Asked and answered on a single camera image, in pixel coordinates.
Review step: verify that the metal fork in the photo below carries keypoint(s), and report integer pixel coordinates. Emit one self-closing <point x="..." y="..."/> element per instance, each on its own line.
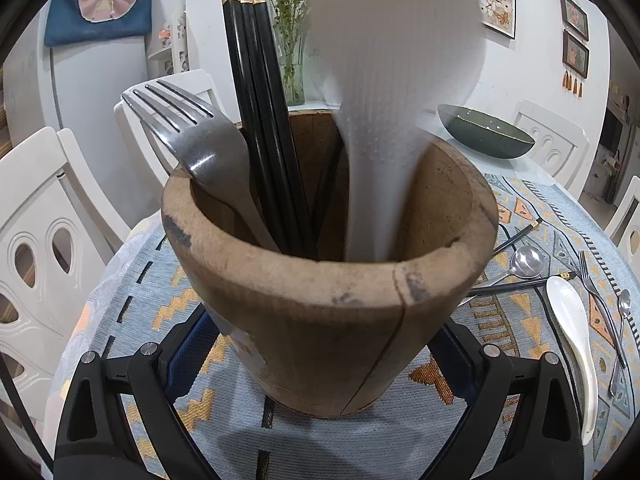
<point x="597" y="300"/>
<point x="210" y="150"/>

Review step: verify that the green glass vase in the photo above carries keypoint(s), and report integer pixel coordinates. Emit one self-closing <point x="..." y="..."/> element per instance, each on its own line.
<point x="292" y="80"/>

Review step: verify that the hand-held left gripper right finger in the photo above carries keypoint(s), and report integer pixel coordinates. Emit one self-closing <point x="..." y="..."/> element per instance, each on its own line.
<point x="447" y="352"/>

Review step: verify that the blue patterned table mat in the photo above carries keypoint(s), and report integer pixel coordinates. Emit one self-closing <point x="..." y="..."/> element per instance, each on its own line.
<point x="125" y="310"/>

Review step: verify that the black chopstick gold band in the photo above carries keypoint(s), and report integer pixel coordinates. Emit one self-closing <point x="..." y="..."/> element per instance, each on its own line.
<point x="237" y="60"/>
<point x="520" y="235"/>
<point x="510" y="286"/>
<point x="269" y="60"/>
<point x="253" y="60"/>

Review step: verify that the hanging tassels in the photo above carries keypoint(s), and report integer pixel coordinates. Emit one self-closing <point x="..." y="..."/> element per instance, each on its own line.
<point x="574" y="84"/>

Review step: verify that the white dotted rice paddle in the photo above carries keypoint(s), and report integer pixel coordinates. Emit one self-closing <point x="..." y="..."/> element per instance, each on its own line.
<point x="395" y="85"/>

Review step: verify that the white refrigerator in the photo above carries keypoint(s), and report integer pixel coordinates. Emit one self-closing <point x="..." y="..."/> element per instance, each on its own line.
<point x="90" y="90"/>

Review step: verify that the white ceramic spoon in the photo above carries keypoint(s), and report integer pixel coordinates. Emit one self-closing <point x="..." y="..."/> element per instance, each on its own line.
<point x="567" y="310"/>

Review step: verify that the white corner shelf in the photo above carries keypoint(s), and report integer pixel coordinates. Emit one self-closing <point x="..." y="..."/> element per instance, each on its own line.
<point x="170" y="45"/>

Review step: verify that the dried flower bunch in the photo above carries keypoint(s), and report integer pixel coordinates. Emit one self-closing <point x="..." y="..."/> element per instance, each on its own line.
<point x="287" y="0"/>

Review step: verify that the small metal spoon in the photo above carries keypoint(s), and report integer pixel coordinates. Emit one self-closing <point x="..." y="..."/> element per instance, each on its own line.
<point x="624" y="302"/>

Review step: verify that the wooden utensil holder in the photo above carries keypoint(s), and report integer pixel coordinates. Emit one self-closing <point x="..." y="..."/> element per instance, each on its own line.
<point x="310" y="320"/>

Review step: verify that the large metal spoon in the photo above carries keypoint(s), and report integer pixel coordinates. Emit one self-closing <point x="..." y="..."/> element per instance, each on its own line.
<point x="526" y="262"/>

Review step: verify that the dark green bowl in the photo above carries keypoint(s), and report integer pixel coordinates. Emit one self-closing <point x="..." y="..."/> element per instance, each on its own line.
<point x="485" y="132"/>

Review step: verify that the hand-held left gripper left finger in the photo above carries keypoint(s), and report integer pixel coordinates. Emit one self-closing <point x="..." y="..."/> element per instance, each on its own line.
<point x="192" y="355"/>

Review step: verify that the white wooden chair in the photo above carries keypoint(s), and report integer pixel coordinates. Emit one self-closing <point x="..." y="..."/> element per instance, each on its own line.
<point x="627" y="210"/>
<point x="35" y="185"/>
<point x="550" y="125"/>
<point x="200" y="85"/>

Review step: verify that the blue refrigerator cover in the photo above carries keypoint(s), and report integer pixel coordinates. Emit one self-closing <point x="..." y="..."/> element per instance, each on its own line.
<point x="65" y="15"/>

